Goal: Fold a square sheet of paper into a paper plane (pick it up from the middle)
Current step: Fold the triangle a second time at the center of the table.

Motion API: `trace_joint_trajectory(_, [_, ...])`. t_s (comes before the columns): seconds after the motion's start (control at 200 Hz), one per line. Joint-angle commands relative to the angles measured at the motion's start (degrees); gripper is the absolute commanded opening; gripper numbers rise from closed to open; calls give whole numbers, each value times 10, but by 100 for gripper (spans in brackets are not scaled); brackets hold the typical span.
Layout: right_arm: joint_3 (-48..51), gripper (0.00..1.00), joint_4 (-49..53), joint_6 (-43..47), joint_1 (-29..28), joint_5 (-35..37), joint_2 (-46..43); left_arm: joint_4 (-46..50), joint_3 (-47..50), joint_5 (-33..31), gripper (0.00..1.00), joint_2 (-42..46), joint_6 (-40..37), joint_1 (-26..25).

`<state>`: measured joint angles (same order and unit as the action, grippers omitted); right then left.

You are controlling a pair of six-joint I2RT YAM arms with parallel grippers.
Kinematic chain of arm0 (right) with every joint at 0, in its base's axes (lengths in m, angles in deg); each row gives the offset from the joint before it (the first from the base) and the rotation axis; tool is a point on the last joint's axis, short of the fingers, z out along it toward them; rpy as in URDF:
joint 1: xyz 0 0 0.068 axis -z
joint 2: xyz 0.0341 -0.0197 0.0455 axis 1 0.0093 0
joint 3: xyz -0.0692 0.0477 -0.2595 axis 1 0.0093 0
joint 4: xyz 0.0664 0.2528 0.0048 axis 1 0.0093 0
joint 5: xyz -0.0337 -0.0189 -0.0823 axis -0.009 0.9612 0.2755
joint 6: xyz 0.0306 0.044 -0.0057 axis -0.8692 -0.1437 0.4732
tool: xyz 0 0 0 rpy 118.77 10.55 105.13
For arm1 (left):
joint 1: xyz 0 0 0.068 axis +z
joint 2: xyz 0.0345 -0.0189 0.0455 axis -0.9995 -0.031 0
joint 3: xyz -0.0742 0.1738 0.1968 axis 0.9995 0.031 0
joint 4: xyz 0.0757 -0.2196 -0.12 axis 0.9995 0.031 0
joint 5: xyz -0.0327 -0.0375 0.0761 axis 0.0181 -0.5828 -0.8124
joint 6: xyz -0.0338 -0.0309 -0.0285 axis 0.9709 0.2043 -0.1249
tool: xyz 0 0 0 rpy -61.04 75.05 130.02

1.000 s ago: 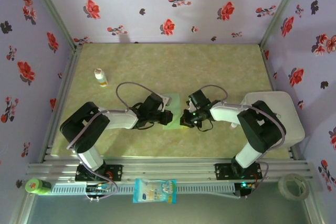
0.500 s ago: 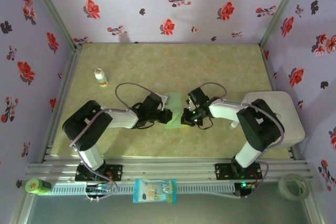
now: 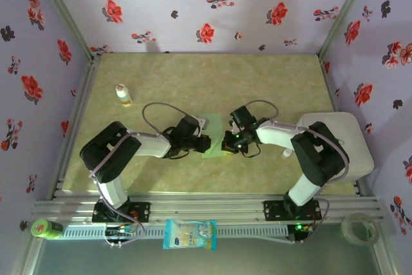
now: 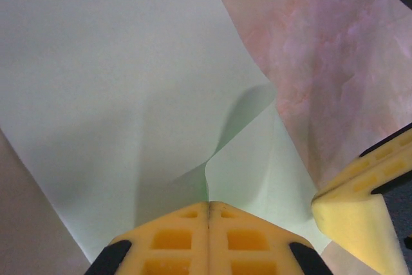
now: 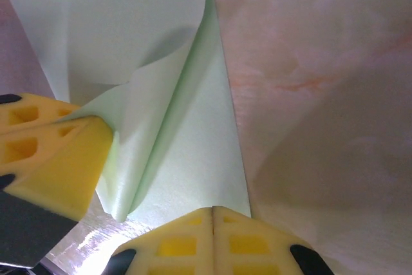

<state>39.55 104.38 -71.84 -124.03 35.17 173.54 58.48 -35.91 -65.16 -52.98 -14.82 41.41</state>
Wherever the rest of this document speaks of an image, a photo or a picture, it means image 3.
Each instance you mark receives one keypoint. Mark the blue wet wipes pack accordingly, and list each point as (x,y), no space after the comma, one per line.
(190,234)

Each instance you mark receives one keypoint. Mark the aluminium mounting rail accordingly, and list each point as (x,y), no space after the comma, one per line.
(206,205)

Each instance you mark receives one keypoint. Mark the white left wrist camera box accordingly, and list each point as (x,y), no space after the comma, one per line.
(203,123)

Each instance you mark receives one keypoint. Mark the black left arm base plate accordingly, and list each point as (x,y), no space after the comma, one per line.
(141,212)

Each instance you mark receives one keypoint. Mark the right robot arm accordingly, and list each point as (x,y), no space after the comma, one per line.
(318,159)

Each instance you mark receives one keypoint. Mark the light green cloth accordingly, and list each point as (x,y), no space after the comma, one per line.
(214,127)

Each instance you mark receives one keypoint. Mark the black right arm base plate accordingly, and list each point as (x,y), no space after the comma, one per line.
(273,210)

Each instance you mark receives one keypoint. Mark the aluminium side rail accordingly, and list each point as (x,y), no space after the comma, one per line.
(82,101)
(333,94)

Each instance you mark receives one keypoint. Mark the small white plastic bottle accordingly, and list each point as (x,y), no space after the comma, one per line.
(123,94)

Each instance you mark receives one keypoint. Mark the white square tray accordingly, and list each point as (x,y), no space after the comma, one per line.
(357,139)

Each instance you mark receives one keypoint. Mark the clear adhesive tape roll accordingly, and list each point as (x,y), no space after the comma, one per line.
(347,233)

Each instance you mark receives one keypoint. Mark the small grey capsule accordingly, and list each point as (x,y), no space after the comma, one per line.
(341,142)

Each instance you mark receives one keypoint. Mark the aluminium frame post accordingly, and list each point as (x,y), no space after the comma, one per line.
(383,259)
(65,14)
(27,255)
(343,14)

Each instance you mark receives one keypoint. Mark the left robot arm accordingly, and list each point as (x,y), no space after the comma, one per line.
(106,156)

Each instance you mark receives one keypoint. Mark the black adapter with green light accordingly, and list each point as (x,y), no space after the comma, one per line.
(296,228)

